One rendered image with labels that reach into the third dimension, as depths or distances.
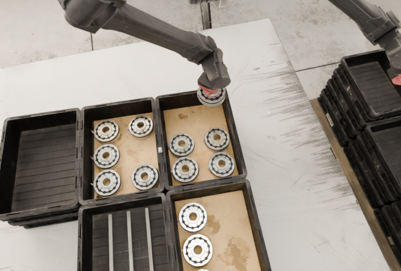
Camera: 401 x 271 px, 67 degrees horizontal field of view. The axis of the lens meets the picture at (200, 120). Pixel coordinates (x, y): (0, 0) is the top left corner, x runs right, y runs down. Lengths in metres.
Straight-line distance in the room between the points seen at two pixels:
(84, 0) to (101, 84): 1.04
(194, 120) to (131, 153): 0.30
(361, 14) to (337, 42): 1.99
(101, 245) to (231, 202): 0.49
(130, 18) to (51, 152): 0.84
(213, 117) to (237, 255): 0.55
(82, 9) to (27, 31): 2.55
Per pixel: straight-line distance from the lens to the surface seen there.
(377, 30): 1.01
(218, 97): 1.11
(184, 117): 1.31
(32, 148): 1.43
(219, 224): 1.16
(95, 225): 1.23
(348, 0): 0.86
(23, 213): 1.23
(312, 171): 1.43
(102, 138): 1.30
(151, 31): 0.74
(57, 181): 1.33
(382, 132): 2.06
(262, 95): 1.54
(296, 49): 2.74
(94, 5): 0.63
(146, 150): 1.26
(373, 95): 2.02
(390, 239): 2.08
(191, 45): 0.84
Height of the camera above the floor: 1.98
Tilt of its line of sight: 62 degrees down
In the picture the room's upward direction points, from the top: 1 degrees counter-clockwise
